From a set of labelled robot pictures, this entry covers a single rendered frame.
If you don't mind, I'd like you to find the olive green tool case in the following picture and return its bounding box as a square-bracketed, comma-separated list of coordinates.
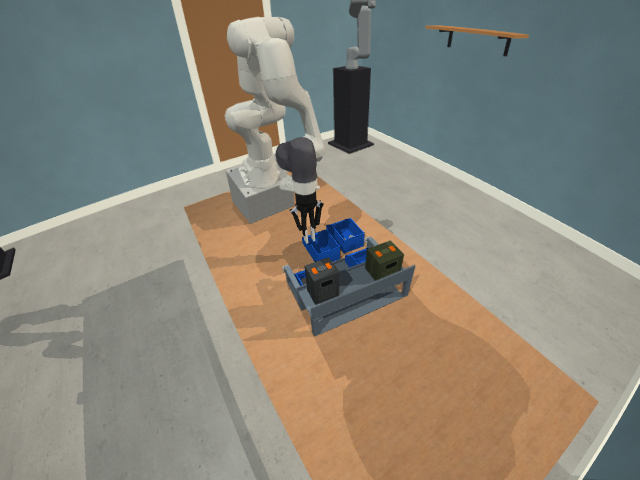
[365, 240, 404, 281]

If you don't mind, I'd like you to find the blue open-front bin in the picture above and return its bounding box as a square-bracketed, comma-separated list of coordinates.
[294, 270, 306, 286]
[302, 230, 340, 262]
[345, 248, 368, 268]
[326, 218, 365, 253]

